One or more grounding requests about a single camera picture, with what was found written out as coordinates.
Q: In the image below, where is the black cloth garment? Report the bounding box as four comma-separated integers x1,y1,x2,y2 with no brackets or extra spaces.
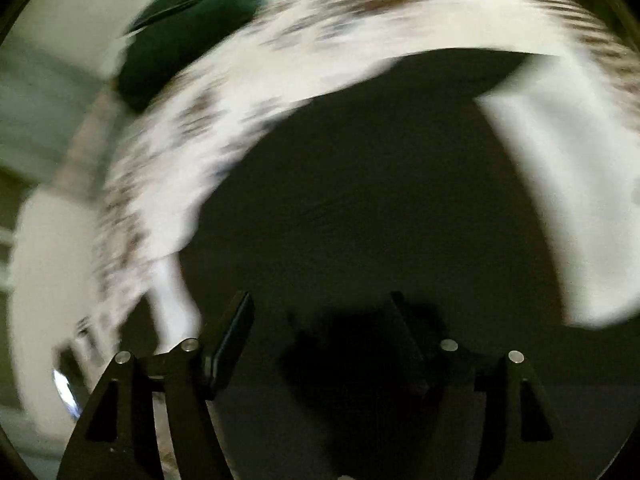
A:
177,49,639,479

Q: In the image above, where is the floral cream bed blanket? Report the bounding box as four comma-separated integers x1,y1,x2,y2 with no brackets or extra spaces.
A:
75,0,639,356

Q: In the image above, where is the teal striped curtain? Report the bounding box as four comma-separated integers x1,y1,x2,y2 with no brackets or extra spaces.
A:
1,36,103,183

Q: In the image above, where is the dark green pillow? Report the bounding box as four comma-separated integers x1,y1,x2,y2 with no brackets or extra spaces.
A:
116,0,262,113

